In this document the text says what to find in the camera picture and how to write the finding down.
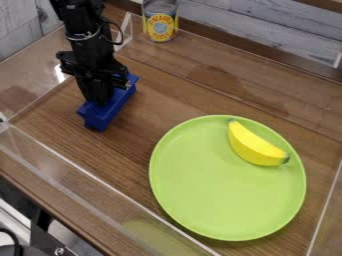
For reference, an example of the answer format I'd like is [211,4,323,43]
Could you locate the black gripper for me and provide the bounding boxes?
[56,34,128,106]

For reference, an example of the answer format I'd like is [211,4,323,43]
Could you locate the blue plastic block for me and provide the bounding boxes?
[76,74,139,131]

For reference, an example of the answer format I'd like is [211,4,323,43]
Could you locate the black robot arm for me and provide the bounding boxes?
[49,0,128,105]

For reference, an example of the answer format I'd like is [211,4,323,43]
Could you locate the green round plate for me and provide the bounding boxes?
[148,115,307,241]

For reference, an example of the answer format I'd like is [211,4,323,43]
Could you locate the yellow labelled tin can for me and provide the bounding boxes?
[141,0,179,43]

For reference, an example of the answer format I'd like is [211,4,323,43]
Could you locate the clear acrylic tray walls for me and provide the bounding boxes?
[0,10,342,256]

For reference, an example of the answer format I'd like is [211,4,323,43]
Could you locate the yellow half-round block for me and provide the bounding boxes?
[227,120,290,167]

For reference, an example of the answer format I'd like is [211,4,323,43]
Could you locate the black metal stand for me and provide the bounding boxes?
[29,207,77,256]

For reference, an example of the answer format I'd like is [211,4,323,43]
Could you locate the black cable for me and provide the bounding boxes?
[0,227,22,256]

